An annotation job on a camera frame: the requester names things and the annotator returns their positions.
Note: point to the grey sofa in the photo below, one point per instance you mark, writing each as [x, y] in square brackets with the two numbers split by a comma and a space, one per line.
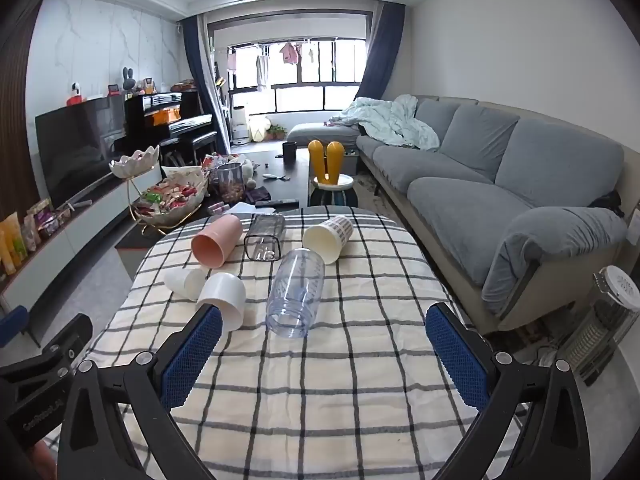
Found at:
[465, 170]

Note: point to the small translucent white cup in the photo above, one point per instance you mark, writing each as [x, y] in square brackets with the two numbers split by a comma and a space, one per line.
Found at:
[182, 282]

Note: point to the checked tablecloth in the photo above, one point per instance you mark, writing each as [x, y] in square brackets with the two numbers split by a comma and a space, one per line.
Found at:
[325, 410]

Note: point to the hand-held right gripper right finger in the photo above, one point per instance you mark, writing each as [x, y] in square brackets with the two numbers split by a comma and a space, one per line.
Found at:
[457, 360]

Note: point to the white air purifier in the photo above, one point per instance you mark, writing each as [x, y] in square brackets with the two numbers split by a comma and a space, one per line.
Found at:
[240, 122]

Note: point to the piano bench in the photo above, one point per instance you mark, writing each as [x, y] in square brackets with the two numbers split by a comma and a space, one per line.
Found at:
[204, 145]

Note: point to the white dog figurine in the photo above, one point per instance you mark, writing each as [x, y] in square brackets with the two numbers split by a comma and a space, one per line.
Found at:
[76, 95]

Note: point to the clear jar of nuts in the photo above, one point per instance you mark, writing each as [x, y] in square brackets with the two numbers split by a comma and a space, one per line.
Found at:
[230, 182]

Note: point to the snack packets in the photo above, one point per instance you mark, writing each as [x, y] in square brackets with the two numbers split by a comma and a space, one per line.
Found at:
[45, 222]

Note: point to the yellow tube bottles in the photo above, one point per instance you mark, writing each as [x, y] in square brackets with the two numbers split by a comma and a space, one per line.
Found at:
[12, 245]

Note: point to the electric space heater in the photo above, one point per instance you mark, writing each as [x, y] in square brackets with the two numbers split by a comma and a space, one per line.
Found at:
[600, 330]

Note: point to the white paper sheet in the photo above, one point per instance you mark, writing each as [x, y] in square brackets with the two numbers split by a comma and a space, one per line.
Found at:
[242, 208]

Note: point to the shell tray of snacks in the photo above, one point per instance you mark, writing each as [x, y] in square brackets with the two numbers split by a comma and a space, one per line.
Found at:
[172, 200]

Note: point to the grey rabbit figurine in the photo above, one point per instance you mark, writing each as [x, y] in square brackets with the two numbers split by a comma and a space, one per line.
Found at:
[128, 81]

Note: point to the flat screen television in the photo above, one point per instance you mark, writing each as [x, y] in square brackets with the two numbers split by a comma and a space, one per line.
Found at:
[75, 150]

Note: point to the black cloth item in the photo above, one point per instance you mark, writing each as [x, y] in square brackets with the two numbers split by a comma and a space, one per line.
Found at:
[607, 202]

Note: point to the blue grey curtain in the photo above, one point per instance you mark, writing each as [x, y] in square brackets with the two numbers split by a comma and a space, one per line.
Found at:
[382, 55]
[197, 75]

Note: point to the cream printed cup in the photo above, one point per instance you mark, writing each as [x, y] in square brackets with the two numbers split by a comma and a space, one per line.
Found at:
[327, 237]

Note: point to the white shell shaped bowl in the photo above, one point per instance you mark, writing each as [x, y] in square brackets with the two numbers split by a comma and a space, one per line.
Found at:
[135, 165]

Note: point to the potted plant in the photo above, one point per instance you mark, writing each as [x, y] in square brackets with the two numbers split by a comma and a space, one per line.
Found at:
[276, 132]

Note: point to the white hanging garment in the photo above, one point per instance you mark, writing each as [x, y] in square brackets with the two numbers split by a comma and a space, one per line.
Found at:
[262, 72]

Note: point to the purple cloth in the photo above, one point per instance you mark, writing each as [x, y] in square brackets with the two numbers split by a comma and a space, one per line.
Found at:
[257, 195]

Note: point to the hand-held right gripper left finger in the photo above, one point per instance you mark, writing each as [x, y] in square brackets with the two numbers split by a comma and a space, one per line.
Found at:
[192, 357]

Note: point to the blue box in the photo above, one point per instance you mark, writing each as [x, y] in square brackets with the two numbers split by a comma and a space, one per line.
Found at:
[12, 325]

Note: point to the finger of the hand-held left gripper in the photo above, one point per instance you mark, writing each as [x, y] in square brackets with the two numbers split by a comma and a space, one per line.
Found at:
[55, 352]

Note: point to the yellow rabbit ear stool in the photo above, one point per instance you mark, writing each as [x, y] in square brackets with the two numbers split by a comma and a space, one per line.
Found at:
[325, 162]

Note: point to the pink hanging garment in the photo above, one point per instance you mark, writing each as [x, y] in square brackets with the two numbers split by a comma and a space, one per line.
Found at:
[290, 54]

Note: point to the white television cabinet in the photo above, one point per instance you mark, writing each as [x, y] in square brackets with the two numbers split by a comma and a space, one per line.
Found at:
[75, 240]

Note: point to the black cup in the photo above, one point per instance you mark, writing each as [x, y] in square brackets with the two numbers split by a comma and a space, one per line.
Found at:
[289, 151]

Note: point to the white plastic cup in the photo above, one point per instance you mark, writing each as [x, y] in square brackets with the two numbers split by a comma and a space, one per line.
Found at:
[222, 295]

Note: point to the black upright piano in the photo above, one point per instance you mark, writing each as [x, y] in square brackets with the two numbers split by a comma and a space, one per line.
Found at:
[165, 132]

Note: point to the clear bluish plastic cup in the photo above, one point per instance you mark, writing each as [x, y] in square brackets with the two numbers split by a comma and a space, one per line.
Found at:
[295, 290]

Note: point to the pink plastic cup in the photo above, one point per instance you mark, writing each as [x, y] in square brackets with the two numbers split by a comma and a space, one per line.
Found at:
[217, 240]

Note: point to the light blue blanket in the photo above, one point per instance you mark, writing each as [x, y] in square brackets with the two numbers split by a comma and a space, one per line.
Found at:
[390, 122]

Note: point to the clear square cup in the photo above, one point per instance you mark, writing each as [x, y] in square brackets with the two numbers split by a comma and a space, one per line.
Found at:
[265, 235]

